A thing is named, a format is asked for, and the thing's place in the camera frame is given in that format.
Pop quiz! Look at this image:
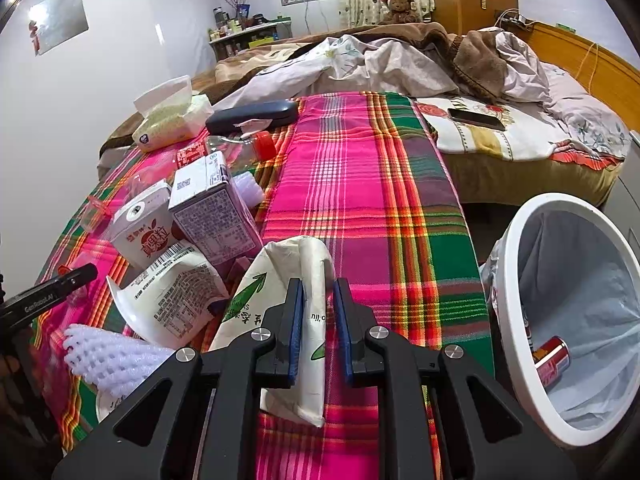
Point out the white barcode plastic pouch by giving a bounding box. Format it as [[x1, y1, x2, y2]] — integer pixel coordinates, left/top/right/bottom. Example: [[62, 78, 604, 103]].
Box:
[[106, 240, 231, 351]]

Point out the pale plastic bin liner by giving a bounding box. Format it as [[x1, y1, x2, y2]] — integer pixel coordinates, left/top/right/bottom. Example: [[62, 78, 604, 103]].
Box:
[[482, 207, 640, 431]]

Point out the yellow cable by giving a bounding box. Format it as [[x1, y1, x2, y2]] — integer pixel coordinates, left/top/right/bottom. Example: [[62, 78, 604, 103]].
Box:
[[580, 40, 601, 91]]

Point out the clear orange-rim plastic cup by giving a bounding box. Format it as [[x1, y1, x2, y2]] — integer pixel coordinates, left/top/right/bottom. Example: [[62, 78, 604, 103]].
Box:
[[82, 192, 118, 233]]

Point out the red drink can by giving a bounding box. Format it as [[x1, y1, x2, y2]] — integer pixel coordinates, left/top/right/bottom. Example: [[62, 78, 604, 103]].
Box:
[[532, 336, 572, 387]]

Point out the purple milk carton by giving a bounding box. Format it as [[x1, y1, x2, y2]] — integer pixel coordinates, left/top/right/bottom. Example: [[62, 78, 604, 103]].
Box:
[[167, 152, 265, 266]]

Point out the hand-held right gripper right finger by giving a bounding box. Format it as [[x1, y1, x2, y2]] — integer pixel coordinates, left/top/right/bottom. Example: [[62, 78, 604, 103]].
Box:
[[332, 277, 596, 480]]

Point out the white charger with cables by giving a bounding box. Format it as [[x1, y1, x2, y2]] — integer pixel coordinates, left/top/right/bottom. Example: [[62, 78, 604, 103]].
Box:
[[495, 9, 538, 31]]

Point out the brown fleece blanket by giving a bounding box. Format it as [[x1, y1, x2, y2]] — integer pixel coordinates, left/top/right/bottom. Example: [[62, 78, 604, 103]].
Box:
[[97, 22, 506, 171]]

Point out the silver wall poster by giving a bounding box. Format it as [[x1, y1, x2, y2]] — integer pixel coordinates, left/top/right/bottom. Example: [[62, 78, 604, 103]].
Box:
[[27, 0, 90, 56]]

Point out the white floral duvet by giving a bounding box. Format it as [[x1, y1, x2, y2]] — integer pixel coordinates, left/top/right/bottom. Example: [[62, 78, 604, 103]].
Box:
[[215, 30, 631, 161]]

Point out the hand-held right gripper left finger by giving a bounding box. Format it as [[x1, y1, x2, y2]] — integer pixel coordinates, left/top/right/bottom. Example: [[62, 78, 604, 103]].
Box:
[[52, 277, 306, 480]]

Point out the green white tissue pack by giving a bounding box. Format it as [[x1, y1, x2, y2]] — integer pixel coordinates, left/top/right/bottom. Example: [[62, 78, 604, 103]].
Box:
[[131, 75, 215, 153]]

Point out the large white foam fruit net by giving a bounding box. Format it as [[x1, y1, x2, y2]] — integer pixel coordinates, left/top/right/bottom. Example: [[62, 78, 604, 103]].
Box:
[[62, 324, 173, 401]]

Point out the cluttered wall shelf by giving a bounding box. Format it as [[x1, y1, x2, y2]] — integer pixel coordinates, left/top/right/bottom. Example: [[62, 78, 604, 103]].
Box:
[[207, 5, 293, 61]]

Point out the white green-print paper packet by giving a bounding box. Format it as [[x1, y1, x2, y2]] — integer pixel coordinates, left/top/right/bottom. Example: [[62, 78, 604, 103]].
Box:
[[207, 235, 337, 428]]

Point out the red white wrapper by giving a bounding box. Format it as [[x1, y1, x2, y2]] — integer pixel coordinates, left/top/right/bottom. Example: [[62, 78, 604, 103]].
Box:
[[175, 142, 208, 167]]

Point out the wooden headboard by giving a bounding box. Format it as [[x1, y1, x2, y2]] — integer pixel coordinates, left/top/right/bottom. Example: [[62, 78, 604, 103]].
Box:
[[492, 10, 640, 106]]

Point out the dark blue glasses case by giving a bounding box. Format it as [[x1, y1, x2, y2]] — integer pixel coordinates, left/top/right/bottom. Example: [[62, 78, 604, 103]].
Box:
[[205, 100, 300, 136]]

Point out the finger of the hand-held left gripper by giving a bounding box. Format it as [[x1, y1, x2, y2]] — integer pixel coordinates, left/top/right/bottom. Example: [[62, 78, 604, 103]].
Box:
[[0, 262, 99, 333]]

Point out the pink plaid cloth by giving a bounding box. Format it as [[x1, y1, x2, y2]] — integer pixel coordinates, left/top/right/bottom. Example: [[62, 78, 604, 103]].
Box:
[[30, 91, 496, 480]]

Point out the brown teddy bear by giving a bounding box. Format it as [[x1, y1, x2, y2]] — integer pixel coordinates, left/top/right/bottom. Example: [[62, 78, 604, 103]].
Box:
[[378, 0, 423, 26]]

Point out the white red-print drink carton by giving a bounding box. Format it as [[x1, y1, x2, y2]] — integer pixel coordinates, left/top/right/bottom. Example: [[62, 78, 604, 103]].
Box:
[[109, 180, 181, 271]]

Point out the white round trash bin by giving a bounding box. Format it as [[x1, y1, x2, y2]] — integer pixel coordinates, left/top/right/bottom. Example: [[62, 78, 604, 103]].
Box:
[[480, 192, 640, 448]]

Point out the clear red-cap plastic bottle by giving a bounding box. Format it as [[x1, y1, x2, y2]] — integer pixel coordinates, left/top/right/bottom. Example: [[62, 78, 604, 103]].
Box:
[[205, 130, 278, 171]]

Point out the olive bed sheet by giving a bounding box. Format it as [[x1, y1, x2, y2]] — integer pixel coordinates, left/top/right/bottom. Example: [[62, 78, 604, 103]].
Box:
[[442, 152, 621, 207]]

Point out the black smartphone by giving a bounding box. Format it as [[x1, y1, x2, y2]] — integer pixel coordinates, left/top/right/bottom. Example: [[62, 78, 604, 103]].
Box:
[[446, 107, 507, 132]]

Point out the white paper scrap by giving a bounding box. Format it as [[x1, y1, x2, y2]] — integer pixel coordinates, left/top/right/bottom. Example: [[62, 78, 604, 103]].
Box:
[[235, 119, 273, 136]]

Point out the rose print towel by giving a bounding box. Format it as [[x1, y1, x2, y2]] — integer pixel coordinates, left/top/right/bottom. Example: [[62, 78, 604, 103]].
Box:
[[414, 95, 626, 163]]

